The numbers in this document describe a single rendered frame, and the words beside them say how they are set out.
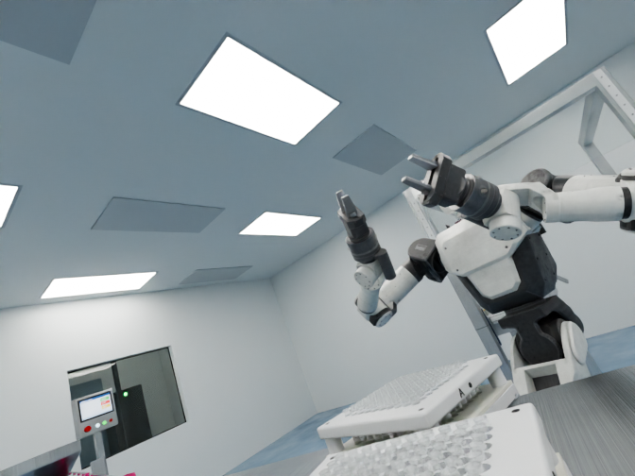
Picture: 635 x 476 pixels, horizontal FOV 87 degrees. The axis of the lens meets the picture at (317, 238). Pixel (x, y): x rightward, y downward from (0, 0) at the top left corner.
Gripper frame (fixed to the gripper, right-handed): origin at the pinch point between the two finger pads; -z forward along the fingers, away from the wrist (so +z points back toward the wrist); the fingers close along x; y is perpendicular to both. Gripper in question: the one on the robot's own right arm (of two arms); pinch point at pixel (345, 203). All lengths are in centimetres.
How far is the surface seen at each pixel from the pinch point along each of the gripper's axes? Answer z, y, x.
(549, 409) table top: 17, -5, 60
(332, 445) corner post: 18, 27, 48
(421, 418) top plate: 7, 12, 59
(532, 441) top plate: -6, 7, 73
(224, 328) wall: 288, 216, -437
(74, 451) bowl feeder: 91, 189, -76
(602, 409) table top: 13, -8, 65
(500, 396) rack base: 20, -1, 54
